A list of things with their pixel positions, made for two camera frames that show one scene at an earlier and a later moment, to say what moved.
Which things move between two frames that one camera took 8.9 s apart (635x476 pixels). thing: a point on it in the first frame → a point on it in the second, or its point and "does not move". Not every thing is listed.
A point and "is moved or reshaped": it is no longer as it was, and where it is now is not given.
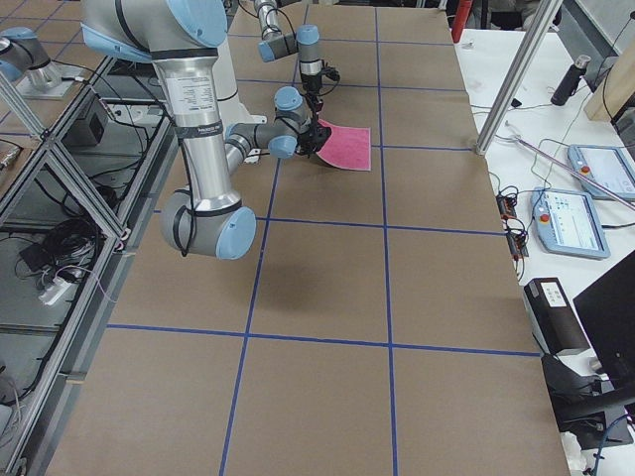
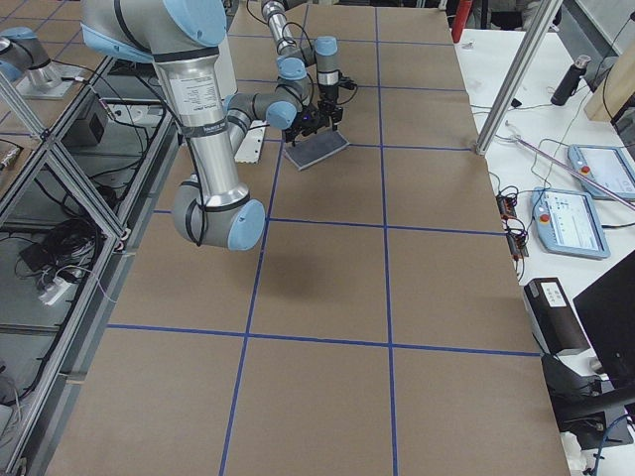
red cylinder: [462, 12] does not move
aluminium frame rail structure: [75, 200] does not move
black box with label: [552, 320] does not move
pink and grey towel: [347, 147] is moved or reshaped
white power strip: [58, 288] does not move
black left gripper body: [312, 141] → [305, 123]
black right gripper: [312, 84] → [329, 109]
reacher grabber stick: [567, 167] does not move
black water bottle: [570, 80] does not move
